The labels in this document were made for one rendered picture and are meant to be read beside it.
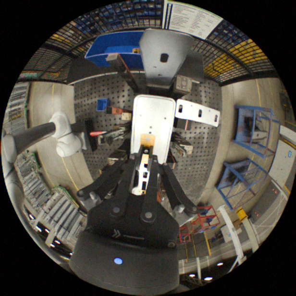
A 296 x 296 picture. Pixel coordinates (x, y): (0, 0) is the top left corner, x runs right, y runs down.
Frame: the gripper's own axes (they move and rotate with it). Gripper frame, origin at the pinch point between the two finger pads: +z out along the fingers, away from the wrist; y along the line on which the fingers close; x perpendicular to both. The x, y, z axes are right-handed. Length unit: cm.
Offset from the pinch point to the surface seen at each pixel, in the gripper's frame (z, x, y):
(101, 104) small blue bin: 56, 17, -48
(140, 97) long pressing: 29.3, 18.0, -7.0
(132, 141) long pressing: 28.8, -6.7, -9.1
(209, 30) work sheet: 6, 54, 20
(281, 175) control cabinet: -5, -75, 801
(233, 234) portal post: -24, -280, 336
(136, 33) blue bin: 15, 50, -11
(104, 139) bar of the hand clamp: 8.2, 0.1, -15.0
